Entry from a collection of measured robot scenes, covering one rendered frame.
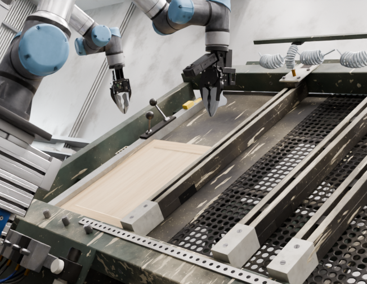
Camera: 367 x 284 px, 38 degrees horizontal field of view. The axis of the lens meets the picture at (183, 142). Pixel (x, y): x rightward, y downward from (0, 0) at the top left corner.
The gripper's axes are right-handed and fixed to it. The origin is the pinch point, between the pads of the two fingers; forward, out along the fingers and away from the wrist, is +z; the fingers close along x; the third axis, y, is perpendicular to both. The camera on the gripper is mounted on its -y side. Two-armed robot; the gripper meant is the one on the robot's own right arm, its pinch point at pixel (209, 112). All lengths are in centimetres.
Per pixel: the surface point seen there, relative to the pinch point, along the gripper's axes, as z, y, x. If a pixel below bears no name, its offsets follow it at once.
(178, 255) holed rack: 40.3, -16.7, -6.3
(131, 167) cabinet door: 24, 16, 62
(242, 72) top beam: -19, 79, 59
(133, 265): 45, -24, 5
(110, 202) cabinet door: 35, -3, 49
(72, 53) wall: -106, 455, 875
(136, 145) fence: 16, 26, 71
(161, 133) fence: 11, 40, 71
